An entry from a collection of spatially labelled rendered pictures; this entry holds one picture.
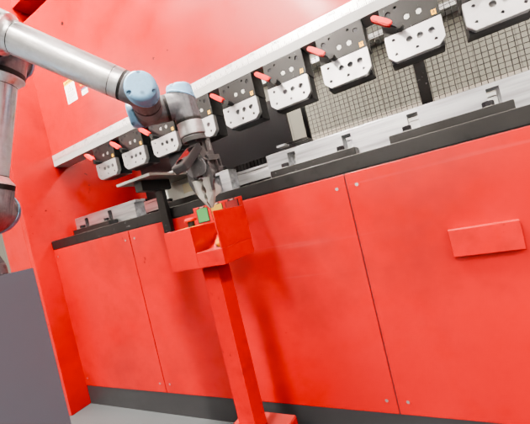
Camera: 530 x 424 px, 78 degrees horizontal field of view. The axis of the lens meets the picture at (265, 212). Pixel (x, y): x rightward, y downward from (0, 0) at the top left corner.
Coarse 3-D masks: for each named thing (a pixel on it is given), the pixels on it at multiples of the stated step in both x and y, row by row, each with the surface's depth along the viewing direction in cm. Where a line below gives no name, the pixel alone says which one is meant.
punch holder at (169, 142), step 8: (152, 128) 144; (160, 128) 142; (168, 128) 140; (176, 128) 139; (160, 136) 143; (168, 136) 140; (176, 136) 138; (152, 144) 145; (160, 144) 143; (168, 144) 140; (176, 144) 138; (160, 152) 143; (168, 152) 141; (176, 152) 143
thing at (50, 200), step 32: (0, 0) 175; (32, 96) 179; (32, 128) 176; (32, 160) 172; (32, 192) 169; (64, 192) 184; (96, 192) 200; (128, 192) 220; (32, 224) 166; (64, 224) 180; (32, 256) 164; (64, 320) 170; (64, 352) 167; (64, 384) 164
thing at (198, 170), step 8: (192, 136) 93; (200, 136) 94; (208, 136) 100; (184, 144) 96; (192, 144) 96; (200, 144) 97; (208, 144) 99; (200, 152) 95; (208, 152) 98; (200, 160) 93; (208, 160) 95; (216, 160) 98; (192, 168) 95; (200, 168) 94; (216, 168) 99; (192, 176) 96; (200, 176) 99
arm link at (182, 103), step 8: (168, 88) 92; (176, 88) 92; (184, 88) 92; (192, 88) 95; (168, 96) 92; (176, 96) 92; (184, 96) 92; (192, 96) 94; (168, 104) 91; (176, 104) 92; (184, 104) 92; (192, 104) 93; (176, 112) 92; (184, 112) 92; (192, 112) 93; (176, 120) 94; (184, 120) 95
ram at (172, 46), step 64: (64, 0) 161; (128, 0) 142; (192, 0) 127; (256, 0) 115; (320, 0) 105; (384, 0) 96; (128, 64) 147; (192, 64) 130; (256, 64) 118; (64, 128) 173; (128, 128) 151
